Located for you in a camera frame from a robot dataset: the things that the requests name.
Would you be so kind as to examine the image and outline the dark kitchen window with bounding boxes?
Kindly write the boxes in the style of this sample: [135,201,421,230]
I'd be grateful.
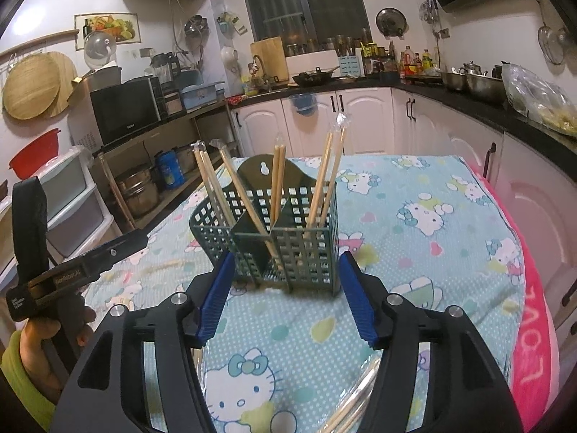
[246,0,370,48]

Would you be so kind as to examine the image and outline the fruit picture frame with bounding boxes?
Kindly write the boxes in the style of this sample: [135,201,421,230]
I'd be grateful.
[74,13,141,51]

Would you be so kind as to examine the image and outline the hanging wire strainer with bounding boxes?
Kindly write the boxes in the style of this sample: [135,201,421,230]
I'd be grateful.
[538,19,565,66]

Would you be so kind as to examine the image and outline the black microwave oven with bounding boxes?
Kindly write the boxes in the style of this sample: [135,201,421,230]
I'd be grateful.
[90,76,168,145]

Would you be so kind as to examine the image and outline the wooden cutting board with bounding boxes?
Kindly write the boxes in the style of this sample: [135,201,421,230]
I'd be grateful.
[250,36,290,83]

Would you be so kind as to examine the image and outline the wrapped chopsticks on table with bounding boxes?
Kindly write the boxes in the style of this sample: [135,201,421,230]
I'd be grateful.
[319,354,380,433]

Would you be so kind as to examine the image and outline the chopsticks pair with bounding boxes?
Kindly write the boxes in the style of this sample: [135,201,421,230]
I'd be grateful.
[135,259,185,275]

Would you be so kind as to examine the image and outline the person's left hand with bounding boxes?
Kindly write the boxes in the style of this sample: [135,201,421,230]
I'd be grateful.
[19,318,63,404]

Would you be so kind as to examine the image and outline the dark green utensil basket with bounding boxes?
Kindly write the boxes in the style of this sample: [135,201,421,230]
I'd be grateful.
[189,154,340,295]

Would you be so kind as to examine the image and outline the steel mixing bowl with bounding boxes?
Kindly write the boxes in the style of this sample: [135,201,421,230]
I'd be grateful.
[467,74,507,105]

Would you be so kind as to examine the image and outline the chopsticks compartment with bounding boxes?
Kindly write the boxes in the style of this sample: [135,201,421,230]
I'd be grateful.
[306,113,351,229]
[270,132,286,226]
[190,138,283,272]

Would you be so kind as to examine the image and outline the blue canister on shelf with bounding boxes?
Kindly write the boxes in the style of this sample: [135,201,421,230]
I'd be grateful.
[154,150,185,190]

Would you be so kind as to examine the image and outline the steel pot on shelf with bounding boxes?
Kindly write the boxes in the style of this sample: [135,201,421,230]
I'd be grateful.
[115,164,159,218]

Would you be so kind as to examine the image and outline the hanging pot lid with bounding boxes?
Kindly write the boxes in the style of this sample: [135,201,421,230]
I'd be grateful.
[375,8,408,38]

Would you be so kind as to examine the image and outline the round bamboo board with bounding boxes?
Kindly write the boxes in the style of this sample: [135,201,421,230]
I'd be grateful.
[2,52,77,121]

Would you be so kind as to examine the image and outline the red plastic basin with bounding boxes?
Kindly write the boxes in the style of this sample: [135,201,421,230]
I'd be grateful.
[9,128,61,180]

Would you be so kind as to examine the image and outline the Hello Kitty blue tablecloth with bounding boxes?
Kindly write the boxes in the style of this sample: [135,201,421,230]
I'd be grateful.
[86,156,525,432]

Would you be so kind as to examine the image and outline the black wok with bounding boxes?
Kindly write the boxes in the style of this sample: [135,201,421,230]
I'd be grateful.
[292,66,338,88]

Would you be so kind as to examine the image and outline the clear plastic food bag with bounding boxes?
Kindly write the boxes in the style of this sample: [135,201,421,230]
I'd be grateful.
[502,63,577,138]

